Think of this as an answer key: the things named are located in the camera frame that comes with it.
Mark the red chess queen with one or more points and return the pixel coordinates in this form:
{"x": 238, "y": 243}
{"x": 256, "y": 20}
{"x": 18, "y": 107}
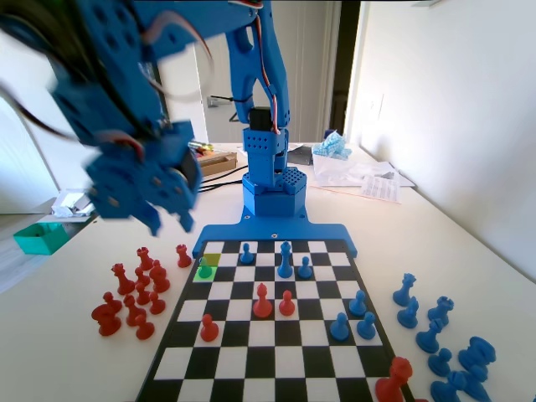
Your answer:
{"x": 122, "y": 280}

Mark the white arched panel black edge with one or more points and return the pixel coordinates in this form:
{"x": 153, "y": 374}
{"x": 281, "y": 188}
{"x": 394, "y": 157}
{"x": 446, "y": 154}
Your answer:
{"x": 17, "y": 167}

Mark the crumpled grey paper pile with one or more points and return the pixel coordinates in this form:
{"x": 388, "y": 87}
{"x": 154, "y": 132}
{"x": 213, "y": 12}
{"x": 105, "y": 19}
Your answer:
{"x": 69, "y": 205}

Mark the yellow black screwdriver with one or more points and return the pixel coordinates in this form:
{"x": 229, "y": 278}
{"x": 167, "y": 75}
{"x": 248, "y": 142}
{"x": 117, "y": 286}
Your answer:
{"x": 201, "y": 145}

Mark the black and white chessboard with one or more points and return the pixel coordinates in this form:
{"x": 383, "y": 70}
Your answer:
{"x": 259, "y": 335}

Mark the blue chess bishop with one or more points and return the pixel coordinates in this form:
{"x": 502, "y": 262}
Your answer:
{"x": 448, "y": 388}
{"x": 429, "y": 338}

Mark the blue chess queen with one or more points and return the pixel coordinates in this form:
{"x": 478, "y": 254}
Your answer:
{"x": 404, "y": 291}

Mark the white door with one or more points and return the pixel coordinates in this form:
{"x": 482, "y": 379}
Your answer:
{"x": 310, "y": 63}

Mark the long brown cardboard box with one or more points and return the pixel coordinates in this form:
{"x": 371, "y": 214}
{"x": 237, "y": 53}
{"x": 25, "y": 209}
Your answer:
{"x": 220, "y": 164}

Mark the tall blue chess king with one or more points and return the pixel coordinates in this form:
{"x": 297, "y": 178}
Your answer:
{"x": 285, "y": 264}

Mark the grey flat box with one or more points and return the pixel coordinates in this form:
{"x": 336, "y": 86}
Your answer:
{"x": 302, "y": 156}

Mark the red piece bottom edge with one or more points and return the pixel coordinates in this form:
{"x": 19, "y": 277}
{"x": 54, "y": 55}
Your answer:
{"x": 393, "y": 381}

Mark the blue 3D-printed robot arm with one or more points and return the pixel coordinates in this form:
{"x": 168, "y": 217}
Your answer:
{"x": 272, "y": 201}

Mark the white light switch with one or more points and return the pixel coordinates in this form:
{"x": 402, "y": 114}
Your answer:
{"x": 381, "y": 106}

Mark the red chess pawn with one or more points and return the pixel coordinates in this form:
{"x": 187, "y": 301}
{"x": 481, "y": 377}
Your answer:
{"x": 287, "y": 305}
{"x": 157, "y": 305}
{"x": 111, "y": 300}
{"x": 143, "y": 295}
{"x": 142, "y": 277}
{"x": 209, "y": 330}
{"x": 144, "y": 328}

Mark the green plastic bin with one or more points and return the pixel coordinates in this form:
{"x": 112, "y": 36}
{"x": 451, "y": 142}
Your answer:
{"x": 39, "y": 239}

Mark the red chess bishop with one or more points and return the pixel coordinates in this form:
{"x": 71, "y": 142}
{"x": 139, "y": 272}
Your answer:
{"x": 262, "y": 303}
{"x": 133, "y": 312}

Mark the blue crumpled tissue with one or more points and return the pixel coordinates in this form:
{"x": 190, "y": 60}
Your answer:
{"x": 333, "y": 146}

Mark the blue chess rook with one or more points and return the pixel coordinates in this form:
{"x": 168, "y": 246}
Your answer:
{"x": 440, "y": 312}
{"x": 477, "y": 355}

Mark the thin orange stick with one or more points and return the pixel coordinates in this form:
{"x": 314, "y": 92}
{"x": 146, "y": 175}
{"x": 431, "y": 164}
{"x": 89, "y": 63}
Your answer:
{"x": 335, "y": 191}

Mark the white plastic bag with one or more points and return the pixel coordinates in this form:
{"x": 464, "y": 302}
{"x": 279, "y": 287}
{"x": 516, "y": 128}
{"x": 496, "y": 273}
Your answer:
{"x": 347, "y": 171}

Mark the red chess rook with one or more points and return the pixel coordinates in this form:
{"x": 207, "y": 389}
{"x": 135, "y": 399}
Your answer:
{"x": 183, "y": 257}
{"x": 145, "y": 259}

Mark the printed paper leaflet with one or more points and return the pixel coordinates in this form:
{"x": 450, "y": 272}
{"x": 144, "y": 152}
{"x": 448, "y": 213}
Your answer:
{"x": 381, "y": 189}

